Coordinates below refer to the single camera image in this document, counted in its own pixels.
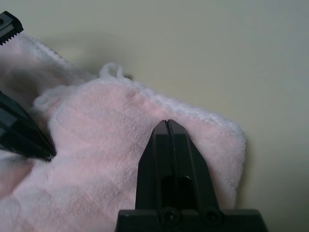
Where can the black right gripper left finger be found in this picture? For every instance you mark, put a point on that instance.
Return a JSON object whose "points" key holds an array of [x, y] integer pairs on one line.
{"points": [[154, 164]]}

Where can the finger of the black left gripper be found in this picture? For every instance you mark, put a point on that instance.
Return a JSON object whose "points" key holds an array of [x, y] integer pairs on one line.
{"points": [[9, 26], [21, 133]]}

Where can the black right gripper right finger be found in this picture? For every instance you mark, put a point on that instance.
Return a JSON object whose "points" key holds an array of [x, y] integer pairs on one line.
{"points": [[193, 169]]}

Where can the pink towel with embroidery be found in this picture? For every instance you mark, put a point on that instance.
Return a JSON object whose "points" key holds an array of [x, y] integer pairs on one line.
{"points": [[108, 120]]}

